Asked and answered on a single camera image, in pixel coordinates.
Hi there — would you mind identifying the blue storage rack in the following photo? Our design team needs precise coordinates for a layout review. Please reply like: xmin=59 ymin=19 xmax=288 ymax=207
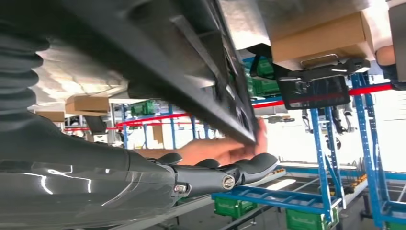
xmin=211 ymin=108 xmax=347 ymax=223
xmin=350 ymin=72 xmax=406 ymax=230

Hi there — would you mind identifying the person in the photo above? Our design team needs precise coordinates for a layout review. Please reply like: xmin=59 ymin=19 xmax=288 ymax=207
xmin=375 ymin=44 xmax=406 ymax=92

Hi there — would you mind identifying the red barrier strip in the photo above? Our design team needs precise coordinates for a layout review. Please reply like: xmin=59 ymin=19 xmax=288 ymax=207
xmin=63 ymin=82 xmax=394 ymax=132

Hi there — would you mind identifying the brown cardboard box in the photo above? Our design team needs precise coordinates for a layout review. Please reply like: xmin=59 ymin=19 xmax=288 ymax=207
xmin=65 ymin=95 xmax=111 ymax=117
xmin=270 ymin=11 xmax=376 ymax=72
xmin=34 ymin=111 xmax=66 ymax=123

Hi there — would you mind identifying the green plastic crate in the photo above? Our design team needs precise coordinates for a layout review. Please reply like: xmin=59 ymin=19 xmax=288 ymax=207
xmin=243 ymin=57 xmax=281 ymax=98
xmin=214 ymin=196 xmax=258 ymax=219
xmin=285 ymin=207 xmax=340 ymax=230
xmin=130 ymin=99 xmax=157 ymax=117

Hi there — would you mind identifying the black office chair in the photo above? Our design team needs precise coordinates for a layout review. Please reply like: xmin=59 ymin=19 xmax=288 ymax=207
xmin=247 ymin=44 xmax=352 ymax=111

